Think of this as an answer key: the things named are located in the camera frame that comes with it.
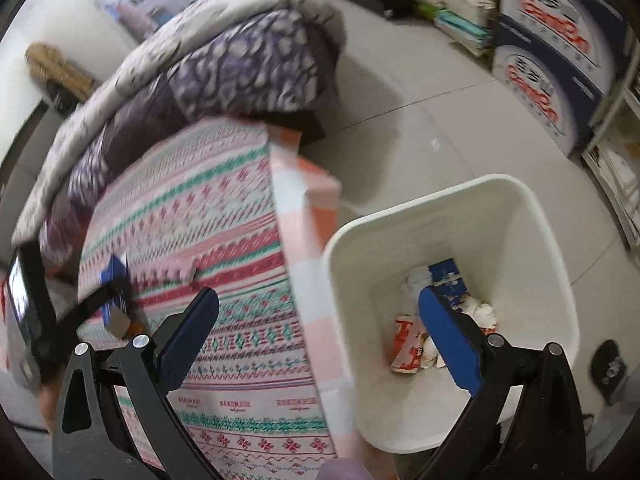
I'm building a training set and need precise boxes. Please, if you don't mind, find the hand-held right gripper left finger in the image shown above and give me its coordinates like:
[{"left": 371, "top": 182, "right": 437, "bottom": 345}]
[{"left": 52, "top": 286, "right": 221, "bottom": 480}]

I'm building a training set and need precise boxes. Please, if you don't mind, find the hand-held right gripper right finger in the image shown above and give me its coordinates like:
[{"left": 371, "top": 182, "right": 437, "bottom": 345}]
[{"left": 417, "top": 285, "right": 589, "bottom": 480}]

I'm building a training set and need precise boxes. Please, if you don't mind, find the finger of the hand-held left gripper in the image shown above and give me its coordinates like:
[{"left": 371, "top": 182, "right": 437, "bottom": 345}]
[{"left": 54, "top": 254, "right": 134, "bottom": 347}]

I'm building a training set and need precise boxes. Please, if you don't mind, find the white leaf-print packet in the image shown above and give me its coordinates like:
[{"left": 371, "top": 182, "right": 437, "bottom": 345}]
[{"left": 424, "top": 334, "right": 447, "bottom": 370}]

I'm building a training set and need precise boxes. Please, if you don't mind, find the red snack packet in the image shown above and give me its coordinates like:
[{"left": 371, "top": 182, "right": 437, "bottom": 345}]
[{"left": 390, "top": 312, "right": 431, "bottom": 374}]

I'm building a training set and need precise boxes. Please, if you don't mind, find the white tissue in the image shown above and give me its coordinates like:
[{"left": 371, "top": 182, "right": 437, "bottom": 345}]
[{"left": 464, "top": 297, "right": 499, "bottom": 334}]

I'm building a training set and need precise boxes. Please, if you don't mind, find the blue carton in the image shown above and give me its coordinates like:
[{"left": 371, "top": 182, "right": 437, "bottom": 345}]
[{"left": 100, "top": 291, "right": 134, "bottom": 341}]

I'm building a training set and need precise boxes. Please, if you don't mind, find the white blue wrapper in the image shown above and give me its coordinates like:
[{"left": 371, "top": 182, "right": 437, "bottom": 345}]
[{"left": 401, "top": 266, "right": 434, "bottom": 307}]

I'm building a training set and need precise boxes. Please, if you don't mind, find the white plastic bin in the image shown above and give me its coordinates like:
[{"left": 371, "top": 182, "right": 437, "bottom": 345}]
[{"left": 322, "top": 173, "right": 581, "bottom": 456}]

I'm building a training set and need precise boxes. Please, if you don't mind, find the person's right hand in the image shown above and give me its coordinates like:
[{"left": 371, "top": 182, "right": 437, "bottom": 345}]
[{"left": 320, "top": 460, "right": 374, "bottom": 480}]

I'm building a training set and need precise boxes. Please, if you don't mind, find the patterned striped tablecloth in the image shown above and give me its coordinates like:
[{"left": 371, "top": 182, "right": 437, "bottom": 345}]
[{"left": 77, "top": 115, "right": 337, "bottom": 480}]

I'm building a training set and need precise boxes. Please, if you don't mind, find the black slipper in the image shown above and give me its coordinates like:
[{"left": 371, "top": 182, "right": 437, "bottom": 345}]
[{"left": 590, "top": 339, "right": 629, "bottom": 407}]

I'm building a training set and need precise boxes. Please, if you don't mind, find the pink checked table cover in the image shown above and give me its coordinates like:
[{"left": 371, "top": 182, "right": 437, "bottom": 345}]
[{"left": 267, "top": 127, "right": 373, "bottom": 466}]

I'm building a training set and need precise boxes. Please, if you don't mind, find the black bag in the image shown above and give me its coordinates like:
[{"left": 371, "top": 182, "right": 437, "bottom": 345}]
[{"left": 44, "top": 80, "right": 82, "bottom": 113}]

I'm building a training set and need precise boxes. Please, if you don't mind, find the plaid scarf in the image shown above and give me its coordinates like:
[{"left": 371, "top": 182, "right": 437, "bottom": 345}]
[{"left": 25, "top": 42, "right": 99, "bottom": 104}]

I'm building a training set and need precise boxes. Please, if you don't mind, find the purple patterned blanket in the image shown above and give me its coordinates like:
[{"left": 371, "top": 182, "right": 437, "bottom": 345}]
[{"left": 37, "top": 7, "right": 322, "bottom": 272}]

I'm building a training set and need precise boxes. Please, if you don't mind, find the white shelf rack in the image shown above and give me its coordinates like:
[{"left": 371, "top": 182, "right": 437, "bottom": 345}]
[{"left": 581, "top": 60, "right": 640, "bottom": 252}]

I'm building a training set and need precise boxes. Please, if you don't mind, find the grey cat-print duvet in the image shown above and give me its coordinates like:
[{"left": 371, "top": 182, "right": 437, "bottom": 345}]
[{"left": 10, "top": 0, "right": 347, "bottom": 243}]

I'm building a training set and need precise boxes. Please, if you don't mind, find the blue white cardboard box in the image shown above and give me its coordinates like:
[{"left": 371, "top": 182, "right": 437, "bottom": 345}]
[
  {"left": 496, "top": 0, "right": 632, "bottom": 97},
  {"left": 491, "top": 27, "right": 602, "bottom": 159}
]

